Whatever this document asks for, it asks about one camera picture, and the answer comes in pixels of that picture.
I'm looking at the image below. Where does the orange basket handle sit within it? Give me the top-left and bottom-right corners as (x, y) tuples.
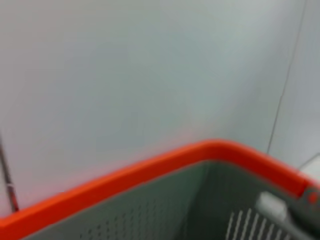
(0, 139), (320, 240)

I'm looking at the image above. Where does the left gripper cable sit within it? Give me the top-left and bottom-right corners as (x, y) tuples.
(0, 129), (20, 213)

